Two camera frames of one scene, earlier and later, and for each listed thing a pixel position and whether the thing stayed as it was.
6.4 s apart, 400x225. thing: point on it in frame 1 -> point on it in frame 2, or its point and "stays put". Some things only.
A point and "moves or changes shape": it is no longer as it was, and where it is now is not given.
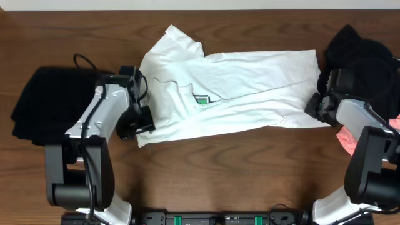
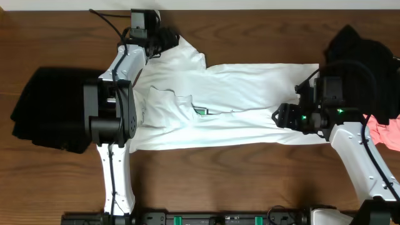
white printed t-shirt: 191,94 moves or changes shape
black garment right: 377,70 stays put
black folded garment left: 52,102 stays put
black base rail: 213,217 stays put
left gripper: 145,117 -> 167,40
